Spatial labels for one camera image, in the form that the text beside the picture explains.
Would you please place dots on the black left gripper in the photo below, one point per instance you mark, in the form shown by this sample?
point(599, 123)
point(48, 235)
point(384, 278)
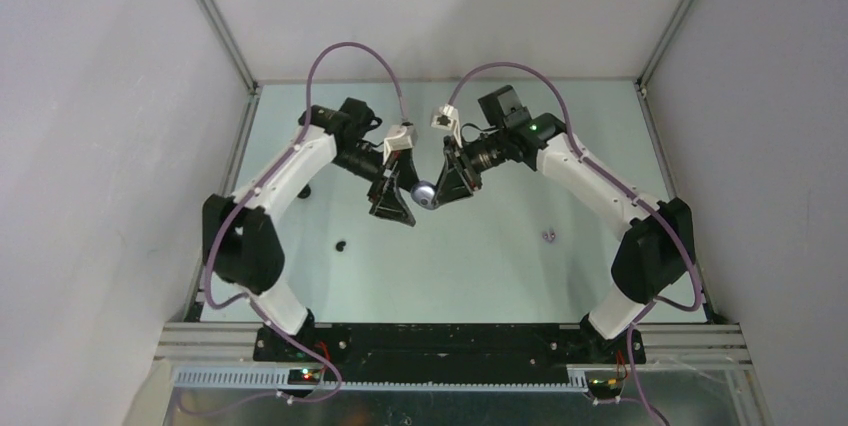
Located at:
point(389, 203)

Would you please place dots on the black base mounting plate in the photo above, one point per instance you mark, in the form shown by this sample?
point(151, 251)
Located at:
point(451, 354)

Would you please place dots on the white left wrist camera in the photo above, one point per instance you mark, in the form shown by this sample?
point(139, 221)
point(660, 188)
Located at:
point(398, 138)

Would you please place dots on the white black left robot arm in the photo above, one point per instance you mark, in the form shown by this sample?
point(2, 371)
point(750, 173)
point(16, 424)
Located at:
point(241, 232)

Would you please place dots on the purple wireless earbud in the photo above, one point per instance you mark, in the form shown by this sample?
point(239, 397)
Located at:
point(549, 236)

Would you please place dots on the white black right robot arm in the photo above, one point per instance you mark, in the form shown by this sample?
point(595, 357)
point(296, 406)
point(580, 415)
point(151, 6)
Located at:
point(656, 237)

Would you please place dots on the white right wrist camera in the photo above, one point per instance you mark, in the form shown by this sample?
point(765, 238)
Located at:
point(445, 117)

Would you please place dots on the purple earbud charging case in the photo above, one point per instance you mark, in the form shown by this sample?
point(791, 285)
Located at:
point(423, 193)

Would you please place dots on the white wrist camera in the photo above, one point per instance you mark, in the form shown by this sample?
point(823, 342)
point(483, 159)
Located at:
point(398, 138)
point(445, 117)

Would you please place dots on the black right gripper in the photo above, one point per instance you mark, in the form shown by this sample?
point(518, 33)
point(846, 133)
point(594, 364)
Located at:
point(451, 185)

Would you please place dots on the aluminium frame post right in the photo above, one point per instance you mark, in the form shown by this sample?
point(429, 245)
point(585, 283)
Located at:
point(668, 34)

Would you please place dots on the aluminium frame post left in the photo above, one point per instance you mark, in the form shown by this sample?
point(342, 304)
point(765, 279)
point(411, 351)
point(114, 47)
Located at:
point(226, 38)

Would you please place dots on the aluminium frame post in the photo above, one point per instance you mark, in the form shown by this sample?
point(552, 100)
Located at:
point(226, 38)
point(668, 34)

